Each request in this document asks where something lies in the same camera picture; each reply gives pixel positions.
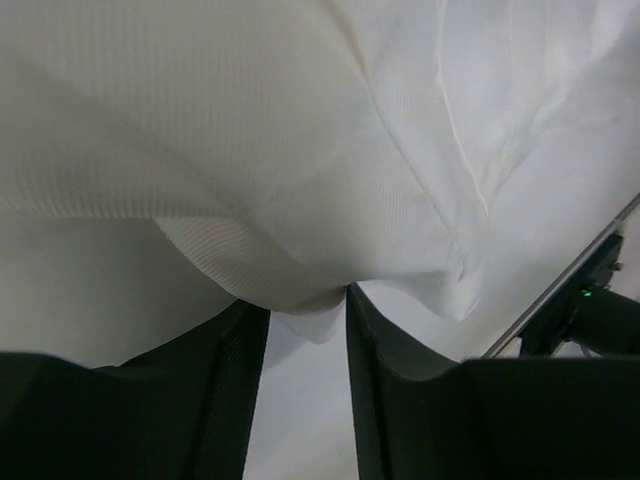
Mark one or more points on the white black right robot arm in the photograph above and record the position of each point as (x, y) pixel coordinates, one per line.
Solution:
(586, 311)

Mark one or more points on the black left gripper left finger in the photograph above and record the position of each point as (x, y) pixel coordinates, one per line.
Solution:
(183, 410)

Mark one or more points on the aluminium table edge rail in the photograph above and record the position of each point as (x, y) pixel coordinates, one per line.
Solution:
(559, 283)

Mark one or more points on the white fabric skirt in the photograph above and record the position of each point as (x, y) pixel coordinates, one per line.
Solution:
(162, 158)

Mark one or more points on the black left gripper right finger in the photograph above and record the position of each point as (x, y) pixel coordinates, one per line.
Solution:
(420, 415)

